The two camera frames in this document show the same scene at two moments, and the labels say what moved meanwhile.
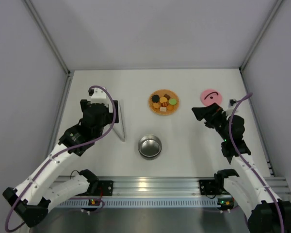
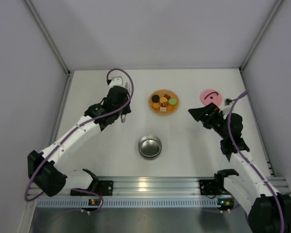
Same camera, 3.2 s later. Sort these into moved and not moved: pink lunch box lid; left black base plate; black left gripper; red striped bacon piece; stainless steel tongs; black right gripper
Moved: black left gripper; stainless steel tongs
Not moved: black right gripper; red striped bacon piece; pink lunch box lid; left black base plate
